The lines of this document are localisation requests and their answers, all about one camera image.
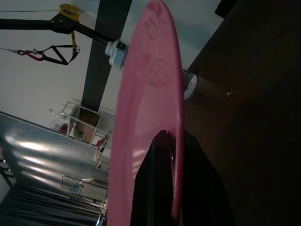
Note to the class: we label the black gantry beam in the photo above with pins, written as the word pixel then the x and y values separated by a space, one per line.
pixel 35 24

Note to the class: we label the black pillar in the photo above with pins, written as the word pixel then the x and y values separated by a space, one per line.
pixel 105 35

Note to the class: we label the white shelf unit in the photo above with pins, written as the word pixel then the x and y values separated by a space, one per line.
pixel 87 122

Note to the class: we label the white box device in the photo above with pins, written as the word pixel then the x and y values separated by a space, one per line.
pixel 115 55

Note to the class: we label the red carabiner hook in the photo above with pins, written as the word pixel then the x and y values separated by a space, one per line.
pixel 33 56

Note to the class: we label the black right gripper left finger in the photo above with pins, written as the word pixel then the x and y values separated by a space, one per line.
pixel 152 188

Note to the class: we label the yellow hoist pulley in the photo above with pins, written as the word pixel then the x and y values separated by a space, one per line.
pixel 68 11

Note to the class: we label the stainless steel counter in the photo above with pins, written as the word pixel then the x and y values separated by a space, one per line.
pixel 47 150

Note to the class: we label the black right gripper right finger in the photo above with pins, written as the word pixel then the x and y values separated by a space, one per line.
pixel 202 193

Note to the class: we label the pink plastic plate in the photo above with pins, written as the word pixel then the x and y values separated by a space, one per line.
pixel 145 106

